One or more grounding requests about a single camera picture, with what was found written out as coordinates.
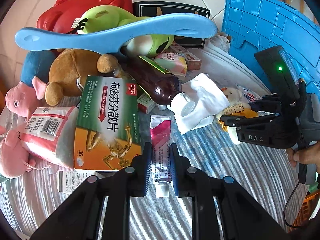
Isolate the white pink cotton pack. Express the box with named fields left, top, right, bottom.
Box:
left=21, top=106, right=79, bottom=168

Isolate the blue plastic storage crate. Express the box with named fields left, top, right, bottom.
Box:
left=222, top=0, right=320, bottom=94

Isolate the pink white ointment tube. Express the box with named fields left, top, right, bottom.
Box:
left=150, top=115, right=172, bottom=198

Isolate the green alien plush toy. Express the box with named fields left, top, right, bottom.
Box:
left=77, top=4, right=175, bottom=58

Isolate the blue plush toy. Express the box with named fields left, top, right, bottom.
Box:
left=20, top=50, right=56, bottom=87

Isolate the person right hand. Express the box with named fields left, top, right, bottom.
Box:
left=286, top=141, right=320, bottom=173

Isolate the brown plastic bottle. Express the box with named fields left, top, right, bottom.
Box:
left=123, top=56, right=195, bottom=116

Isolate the red white slim box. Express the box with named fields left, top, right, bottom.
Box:
left=168, top=43, right=202, bottom=71

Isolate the white red medicine box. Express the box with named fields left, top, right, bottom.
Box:
left=236, top=84, right=262, bottom=102

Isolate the pink pig plush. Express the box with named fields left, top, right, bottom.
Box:
left=5, top=76, right=47, bottom=120

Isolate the red plastic handbag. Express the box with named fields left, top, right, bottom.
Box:
left=36, top=0, right=133, bottom=33

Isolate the small white plush toy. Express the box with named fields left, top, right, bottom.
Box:
left=216, top=87, right=258, bottom=132

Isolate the pastel tissue packet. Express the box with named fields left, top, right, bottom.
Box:
left=154, top=53, right=187, bottom=79

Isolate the brown teddy bear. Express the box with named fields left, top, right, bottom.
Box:
left=45, top=49, right=119, bottom=106

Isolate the white tissue cloth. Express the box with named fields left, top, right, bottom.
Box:
left=167, top=73, right=230, bottom=134

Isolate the dark green gift box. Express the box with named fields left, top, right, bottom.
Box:
left=133, top=1, right=210, bottom=49

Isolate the blue foam hanger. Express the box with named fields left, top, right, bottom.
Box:
left=15, top=13, right=217, bottom=54

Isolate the green orange medicine box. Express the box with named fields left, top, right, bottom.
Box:
left=74, top=76, right=142, bottom=172

